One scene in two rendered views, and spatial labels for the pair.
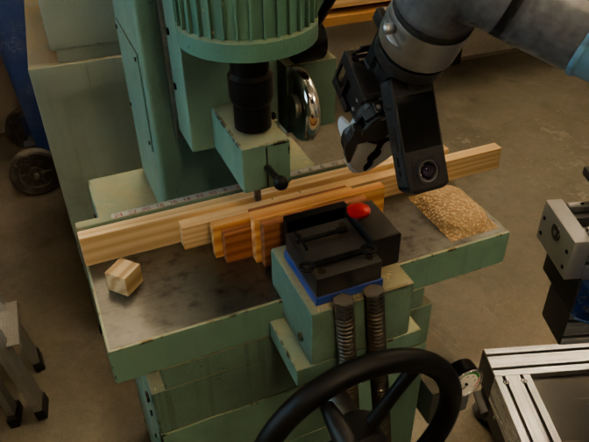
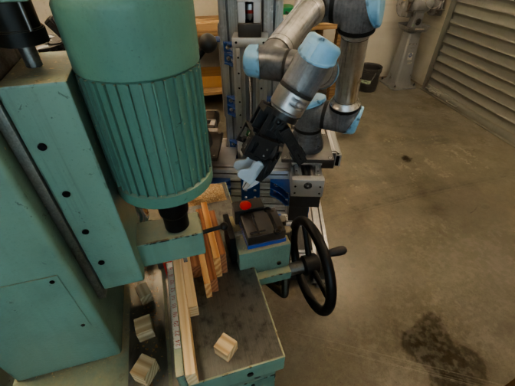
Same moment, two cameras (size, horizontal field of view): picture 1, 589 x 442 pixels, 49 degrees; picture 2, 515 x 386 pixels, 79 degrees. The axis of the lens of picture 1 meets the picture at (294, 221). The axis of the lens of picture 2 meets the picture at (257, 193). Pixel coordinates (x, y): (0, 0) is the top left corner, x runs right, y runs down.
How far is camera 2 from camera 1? 76 cm
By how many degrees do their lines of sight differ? 63
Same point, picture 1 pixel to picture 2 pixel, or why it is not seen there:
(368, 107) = (277, 147)
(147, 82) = (78, 282)
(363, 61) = (259, 134)
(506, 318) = not seen: hidden behind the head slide
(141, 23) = (58, 246)
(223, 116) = (154, 239)
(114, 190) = not seen: outside the picture
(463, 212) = (215, 188)
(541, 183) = not seen: hidden behind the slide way
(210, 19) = (198, 171)
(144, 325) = (265, 336)
